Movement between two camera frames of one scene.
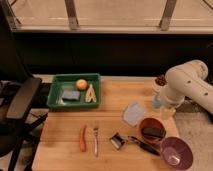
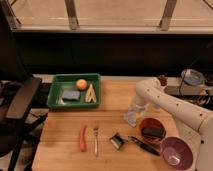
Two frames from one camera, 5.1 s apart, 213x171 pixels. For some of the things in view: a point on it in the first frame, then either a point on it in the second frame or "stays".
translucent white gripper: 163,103 -> 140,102
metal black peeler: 117,141 stays
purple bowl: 176,153 stays
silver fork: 96,147 stays
